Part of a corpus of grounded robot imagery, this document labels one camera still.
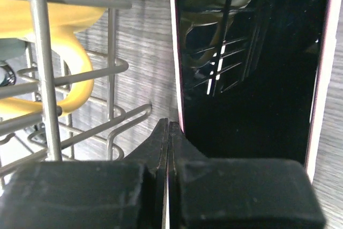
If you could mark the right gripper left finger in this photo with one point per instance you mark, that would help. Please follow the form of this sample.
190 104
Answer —
142 189

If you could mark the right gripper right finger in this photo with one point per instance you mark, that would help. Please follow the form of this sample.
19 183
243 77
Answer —
190 182

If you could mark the phone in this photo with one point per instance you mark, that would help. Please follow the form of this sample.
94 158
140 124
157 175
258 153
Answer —
252 75

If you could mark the yellow mug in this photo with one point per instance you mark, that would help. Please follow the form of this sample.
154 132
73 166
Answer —
65 21

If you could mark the grey wire dish rack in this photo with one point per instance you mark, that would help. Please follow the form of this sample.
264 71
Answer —
33 71

